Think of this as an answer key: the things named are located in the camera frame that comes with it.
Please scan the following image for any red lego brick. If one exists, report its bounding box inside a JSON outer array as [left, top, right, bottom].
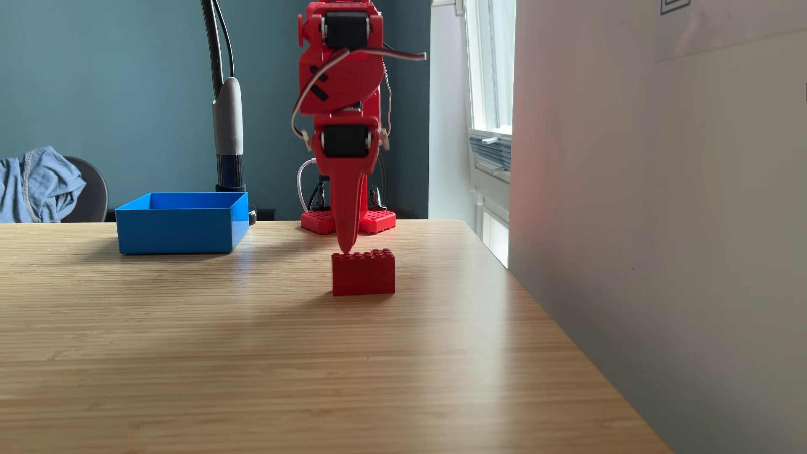
[[332, 248, 396, 296]]

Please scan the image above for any blue plastic bin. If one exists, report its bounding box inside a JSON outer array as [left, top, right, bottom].
[[115, 192, 251, 256]]

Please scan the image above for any black gooseneck stand grey sleeve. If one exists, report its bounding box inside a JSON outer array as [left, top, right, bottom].
[[200, 0, 257, 226]]

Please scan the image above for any black office chair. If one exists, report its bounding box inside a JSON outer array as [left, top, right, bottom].
[[61, 156, 109, 223]]

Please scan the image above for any blue denim jacket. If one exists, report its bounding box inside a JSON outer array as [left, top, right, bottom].
[[0, 146, 87, 224]]

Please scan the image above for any white base power cable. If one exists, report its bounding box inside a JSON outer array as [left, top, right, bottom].
[[297, 157, 318, 214]]

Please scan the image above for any thin servo wire bundle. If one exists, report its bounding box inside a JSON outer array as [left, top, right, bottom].
[[291, 47, 427, 140]]

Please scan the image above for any thin black stand cable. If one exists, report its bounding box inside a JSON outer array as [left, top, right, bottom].
[[213, 0, 236, 79]]

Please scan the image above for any white window frame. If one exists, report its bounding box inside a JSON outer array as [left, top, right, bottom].
[[432, 0, 517, 269]]

